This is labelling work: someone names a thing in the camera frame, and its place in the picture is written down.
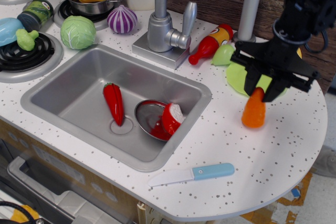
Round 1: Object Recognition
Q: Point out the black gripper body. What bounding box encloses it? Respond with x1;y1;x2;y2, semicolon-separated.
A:
231;35;320;92

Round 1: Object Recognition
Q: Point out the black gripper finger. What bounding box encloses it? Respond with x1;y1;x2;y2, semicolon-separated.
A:
244;64;262;95
262;78;291;102

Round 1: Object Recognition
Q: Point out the orange toy carrot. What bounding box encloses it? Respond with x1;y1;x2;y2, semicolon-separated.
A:
241;87;266;129

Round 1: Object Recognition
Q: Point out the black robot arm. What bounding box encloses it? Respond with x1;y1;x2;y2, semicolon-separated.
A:
231;0;335;102

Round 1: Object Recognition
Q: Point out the light green plate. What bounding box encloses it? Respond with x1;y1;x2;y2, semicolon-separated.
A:
226;62;272;96

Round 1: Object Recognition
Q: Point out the yellow toy corn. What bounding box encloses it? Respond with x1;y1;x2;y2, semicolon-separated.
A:
297;48;302;59

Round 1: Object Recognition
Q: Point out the light green toy pear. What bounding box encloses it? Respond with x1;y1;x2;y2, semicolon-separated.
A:
211;44;235;66

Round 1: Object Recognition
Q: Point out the grey metal pole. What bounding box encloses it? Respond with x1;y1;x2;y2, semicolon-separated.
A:
233;0;260;42

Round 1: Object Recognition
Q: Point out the red ketchup toy bottle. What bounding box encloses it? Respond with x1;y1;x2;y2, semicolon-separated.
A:
188;24;234;65

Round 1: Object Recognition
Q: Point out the silver toy faucet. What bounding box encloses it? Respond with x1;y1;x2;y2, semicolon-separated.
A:
132;0;197;69

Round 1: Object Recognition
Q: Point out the small metal bowl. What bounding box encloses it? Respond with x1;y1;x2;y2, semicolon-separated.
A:
134;100;171;142

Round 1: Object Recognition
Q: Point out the silver sink basin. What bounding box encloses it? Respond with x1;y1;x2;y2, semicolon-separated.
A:
20;45;212;172

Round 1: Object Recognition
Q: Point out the red toy chili pepper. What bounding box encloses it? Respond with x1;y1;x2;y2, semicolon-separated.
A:
103;83;124;126

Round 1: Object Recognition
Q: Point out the purple striped toy onion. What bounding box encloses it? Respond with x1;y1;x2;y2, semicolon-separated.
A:
107;5;138;34

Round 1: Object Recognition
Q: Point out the green toy cabbage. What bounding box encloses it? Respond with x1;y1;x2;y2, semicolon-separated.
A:
60;16;96;50

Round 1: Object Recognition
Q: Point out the middle stove burner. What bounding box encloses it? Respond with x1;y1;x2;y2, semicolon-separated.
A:
53;0;111;30

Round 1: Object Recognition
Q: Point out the small metal pot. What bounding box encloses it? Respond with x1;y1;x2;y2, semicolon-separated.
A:
68;0;123;16

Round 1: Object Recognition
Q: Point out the green labelled toy can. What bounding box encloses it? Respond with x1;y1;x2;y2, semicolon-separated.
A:
17;0;54;31

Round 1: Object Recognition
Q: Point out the green toy broccoli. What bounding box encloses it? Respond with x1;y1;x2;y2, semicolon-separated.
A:
16;29;39;51

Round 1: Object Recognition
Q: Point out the front left stove burner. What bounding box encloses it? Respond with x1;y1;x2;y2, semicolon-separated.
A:
1;30;63;83

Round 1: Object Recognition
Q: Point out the light blue toy bowl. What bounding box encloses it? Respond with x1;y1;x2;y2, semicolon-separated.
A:
0;18;24;46

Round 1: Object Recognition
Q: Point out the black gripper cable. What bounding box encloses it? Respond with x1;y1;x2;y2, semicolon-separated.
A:
304;29;329;54

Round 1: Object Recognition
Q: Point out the blue handled toy knife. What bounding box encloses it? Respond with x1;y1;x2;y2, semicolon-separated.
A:
148;163;235;187

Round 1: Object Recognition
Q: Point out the grey oven door handle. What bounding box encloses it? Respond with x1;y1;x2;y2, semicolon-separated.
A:
7;157;90;223

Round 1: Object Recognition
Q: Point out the yellow object with black cable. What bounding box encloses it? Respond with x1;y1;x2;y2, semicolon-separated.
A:
1;201;45;223

